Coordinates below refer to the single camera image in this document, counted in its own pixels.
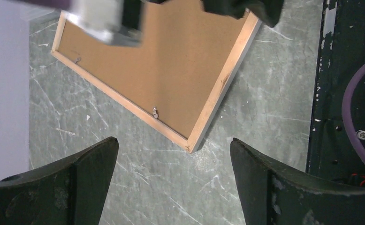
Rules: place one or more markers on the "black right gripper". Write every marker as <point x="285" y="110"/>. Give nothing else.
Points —
<point x="268" y="11"/>

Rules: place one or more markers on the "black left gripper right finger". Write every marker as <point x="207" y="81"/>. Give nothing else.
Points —
<point x="274" y="193"/>

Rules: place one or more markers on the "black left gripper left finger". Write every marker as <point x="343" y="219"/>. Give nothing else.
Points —
<point x="69" y="191"/>

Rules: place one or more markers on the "brown backing board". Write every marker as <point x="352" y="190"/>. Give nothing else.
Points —
<point x="182" y="53"/>

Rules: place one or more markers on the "white wooden picture frame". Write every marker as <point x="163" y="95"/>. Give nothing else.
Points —
<point x="222" y="84"/>

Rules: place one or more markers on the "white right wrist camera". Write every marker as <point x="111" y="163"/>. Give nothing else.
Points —
<point x="112" y="22"/>

